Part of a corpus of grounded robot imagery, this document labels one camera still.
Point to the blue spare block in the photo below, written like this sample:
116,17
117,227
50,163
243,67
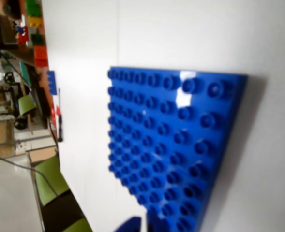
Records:
51,82

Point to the blue 8x8 baseplate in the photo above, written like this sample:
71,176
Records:
171,135

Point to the red spare block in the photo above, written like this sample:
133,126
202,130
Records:
23,36

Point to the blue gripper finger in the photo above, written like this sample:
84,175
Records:
152,228
131,226

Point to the dark green spare block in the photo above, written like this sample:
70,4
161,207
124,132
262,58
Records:
37,39

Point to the yellow spare block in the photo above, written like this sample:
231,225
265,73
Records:
35,21

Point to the bright green spare block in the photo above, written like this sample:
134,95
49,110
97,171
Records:
34,7

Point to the green chair with black seat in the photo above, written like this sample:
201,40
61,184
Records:
49,178

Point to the black screwdriver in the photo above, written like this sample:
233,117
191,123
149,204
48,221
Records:
60,120

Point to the orange spare block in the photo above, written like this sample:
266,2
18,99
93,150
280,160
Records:
40,55

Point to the small green chair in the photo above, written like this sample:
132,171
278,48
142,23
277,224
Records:
26,105

